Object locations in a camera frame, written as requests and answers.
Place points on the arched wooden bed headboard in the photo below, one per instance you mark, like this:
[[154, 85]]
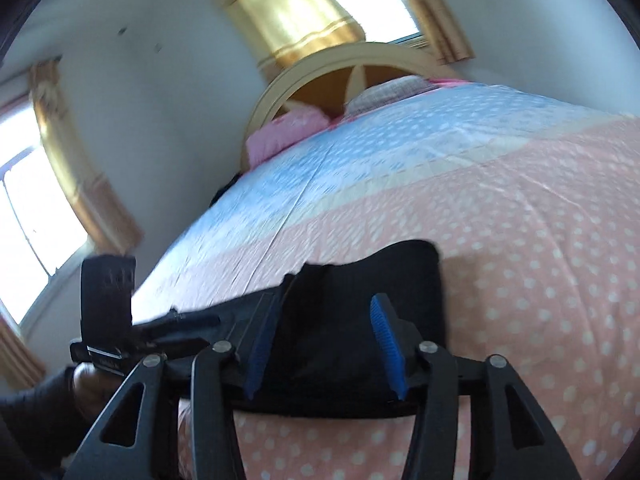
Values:
[[320, 85]]

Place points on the small window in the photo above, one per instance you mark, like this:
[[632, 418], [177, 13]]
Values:
[[370, 0]]

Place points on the black pants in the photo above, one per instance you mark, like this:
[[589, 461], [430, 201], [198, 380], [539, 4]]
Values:
[[330, 330]]

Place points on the polka dot bedsheet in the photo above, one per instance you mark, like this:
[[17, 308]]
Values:
[[500, 210]]

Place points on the yellow curtain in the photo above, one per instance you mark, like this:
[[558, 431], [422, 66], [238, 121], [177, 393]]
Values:
[[430, 10], [17, 355], [80, 170], [285, 15]]

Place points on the person's left forearm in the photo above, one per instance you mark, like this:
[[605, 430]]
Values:
[[35, 415]]

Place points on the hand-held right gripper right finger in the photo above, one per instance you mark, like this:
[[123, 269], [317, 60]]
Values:
[[386, 340]]

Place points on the pink pillow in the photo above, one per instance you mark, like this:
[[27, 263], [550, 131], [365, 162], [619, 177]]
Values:
[[282, 132]]

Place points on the large sliding window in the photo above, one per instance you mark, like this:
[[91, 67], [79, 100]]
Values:
[[35, 220]]

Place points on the striped pillow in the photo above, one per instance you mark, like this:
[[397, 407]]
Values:
[[385, 95]]

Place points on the person's left hand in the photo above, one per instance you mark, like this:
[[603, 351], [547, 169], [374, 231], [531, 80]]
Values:
[[92, 387]]

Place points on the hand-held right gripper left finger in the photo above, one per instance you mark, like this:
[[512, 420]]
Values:
[[261, 345]]

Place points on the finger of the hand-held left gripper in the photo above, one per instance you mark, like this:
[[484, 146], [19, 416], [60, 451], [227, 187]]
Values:
[[175, 330]]

